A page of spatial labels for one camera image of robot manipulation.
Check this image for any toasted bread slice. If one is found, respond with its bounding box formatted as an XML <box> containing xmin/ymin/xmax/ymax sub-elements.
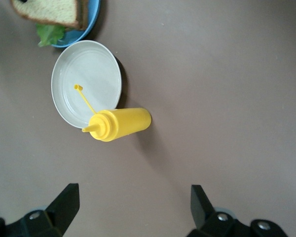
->
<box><xmin>9</xmin><ymin>0</ymin><xmax>80</xmax><ymax>28</ymax></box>
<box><xmin>76</xmin><ymin>0</ymin><xmax>89</xmax><ymax>31</ymax></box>

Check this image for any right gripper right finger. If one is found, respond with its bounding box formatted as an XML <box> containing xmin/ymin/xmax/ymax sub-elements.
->
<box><xmin>186</xmin><ymin>184</ymin><xmax>290</xmax><ymax>237</ymax></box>

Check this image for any beige plate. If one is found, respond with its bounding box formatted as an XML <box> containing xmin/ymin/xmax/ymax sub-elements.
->
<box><xmin>51</xmin><ymin>40</ymin><xmax>123</xmax><ymax>129</ymax></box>

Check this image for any blue plate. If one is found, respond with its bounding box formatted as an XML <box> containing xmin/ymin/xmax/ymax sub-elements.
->
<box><xmin>50</xmin><ymin>0</ymin><xmax>101</xmax><ymax>48</ymax></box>

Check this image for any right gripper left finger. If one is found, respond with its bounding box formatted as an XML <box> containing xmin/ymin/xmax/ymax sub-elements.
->
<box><xmin>0</xmin><ymin>183</ymin><xmax>80</xmax><ymax>237</ymax></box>

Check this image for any yellow squeeze bottle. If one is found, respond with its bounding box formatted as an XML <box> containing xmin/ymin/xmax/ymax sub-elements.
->
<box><xmin>74</xmin><ymin>83</ymin><xmax>152</xmax><ymax>143</ymax></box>

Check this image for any green lettuce leaf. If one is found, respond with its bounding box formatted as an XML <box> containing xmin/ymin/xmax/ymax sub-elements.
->
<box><xmin>36</xmin><ymin>23</ymin><xmax>66</xmax><ymax>47</ymax></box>

